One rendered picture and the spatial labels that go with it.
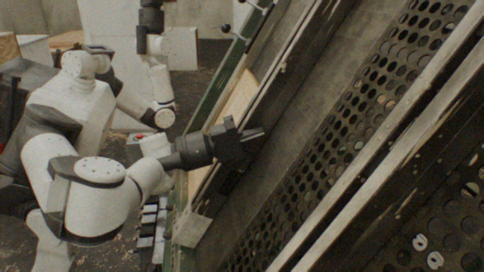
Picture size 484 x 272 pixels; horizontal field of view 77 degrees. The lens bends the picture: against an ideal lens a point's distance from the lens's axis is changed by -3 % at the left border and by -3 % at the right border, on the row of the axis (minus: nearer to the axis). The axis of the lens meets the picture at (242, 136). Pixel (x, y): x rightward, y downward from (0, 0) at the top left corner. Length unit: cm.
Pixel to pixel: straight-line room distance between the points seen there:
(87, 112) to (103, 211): 38
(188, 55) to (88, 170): 561
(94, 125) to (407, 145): 72
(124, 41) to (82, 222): 298
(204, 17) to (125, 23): 591
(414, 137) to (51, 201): 51
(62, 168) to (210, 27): 876
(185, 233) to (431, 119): 76
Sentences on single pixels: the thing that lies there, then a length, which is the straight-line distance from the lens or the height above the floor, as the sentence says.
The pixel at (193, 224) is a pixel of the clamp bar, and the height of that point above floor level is 98.
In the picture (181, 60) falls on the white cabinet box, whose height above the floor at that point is 18.
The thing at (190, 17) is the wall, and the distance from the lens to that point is 923.
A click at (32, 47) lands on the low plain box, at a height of 87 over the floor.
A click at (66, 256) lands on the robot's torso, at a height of 79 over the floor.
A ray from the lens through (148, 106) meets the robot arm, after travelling 121.
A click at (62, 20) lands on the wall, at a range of 1039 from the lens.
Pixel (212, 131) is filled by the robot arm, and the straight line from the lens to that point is 74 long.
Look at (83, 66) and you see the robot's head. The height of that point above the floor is 142.
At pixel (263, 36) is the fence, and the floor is 142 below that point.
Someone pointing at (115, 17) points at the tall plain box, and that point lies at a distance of 343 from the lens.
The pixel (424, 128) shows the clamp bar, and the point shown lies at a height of 148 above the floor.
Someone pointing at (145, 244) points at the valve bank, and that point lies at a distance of 123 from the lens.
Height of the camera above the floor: 162
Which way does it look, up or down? 27 degrees down
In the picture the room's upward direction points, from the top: straight up
